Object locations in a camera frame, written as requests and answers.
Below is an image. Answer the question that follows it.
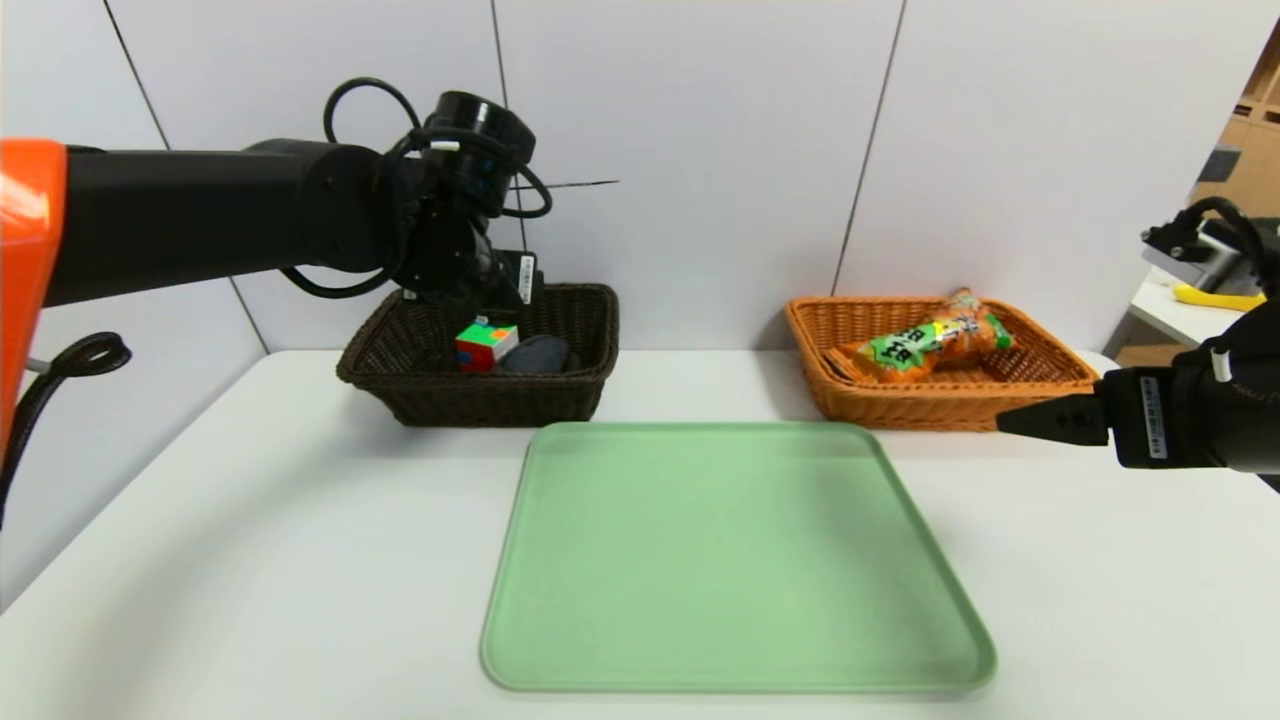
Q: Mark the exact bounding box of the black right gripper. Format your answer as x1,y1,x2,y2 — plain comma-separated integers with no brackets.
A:
996,298,1280,476

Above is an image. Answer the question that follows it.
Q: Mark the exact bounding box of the orange snack bag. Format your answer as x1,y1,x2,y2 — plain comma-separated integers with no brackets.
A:
838,288,1016,384

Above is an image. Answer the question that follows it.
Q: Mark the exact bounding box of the dark grey towel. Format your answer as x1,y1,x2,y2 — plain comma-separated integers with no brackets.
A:
497,335,573,376

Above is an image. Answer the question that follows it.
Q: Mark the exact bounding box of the multicoloured puzzle cube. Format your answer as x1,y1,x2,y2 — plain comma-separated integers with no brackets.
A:
455,320,521,373

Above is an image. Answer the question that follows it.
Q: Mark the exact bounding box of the orange wicker basket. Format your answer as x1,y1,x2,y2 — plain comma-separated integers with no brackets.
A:
785,296,1102,433

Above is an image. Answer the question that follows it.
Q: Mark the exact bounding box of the dark brown wicker basket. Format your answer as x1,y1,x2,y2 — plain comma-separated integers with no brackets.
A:
337,284,621,429

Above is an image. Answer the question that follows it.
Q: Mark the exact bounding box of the white background table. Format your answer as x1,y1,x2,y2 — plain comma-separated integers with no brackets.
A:
1125,268,1261,351

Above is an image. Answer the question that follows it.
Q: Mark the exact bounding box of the yellow banana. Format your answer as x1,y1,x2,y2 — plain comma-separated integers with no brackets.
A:
1172,283,1266,313

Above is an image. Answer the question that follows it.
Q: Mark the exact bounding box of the wooden shelf unit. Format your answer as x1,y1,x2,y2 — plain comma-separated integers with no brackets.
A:
1182,15,1280,226

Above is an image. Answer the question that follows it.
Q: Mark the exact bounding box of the light green plastic tray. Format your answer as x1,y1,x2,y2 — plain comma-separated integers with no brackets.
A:
481,421,997,693

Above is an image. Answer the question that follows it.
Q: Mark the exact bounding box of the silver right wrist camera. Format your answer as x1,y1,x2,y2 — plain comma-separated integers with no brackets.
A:
1145,225,1269,293

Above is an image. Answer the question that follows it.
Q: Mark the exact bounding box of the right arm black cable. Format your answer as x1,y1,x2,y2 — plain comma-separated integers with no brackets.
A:
1145,196,1266,301

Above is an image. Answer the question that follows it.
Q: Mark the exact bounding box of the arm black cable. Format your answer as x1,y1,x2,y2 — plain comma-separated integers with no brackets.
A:
322,78,553,219
1145,196,1266,301

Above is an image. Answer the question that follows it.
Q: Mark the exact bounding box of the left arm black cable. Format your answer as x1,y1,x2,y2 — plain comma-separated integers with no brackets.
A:
322,78,553,219

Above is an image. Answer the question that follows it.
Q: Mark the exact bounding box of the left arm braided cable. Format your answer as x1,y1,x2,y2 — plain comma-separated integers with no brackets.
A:
0,333,133,521

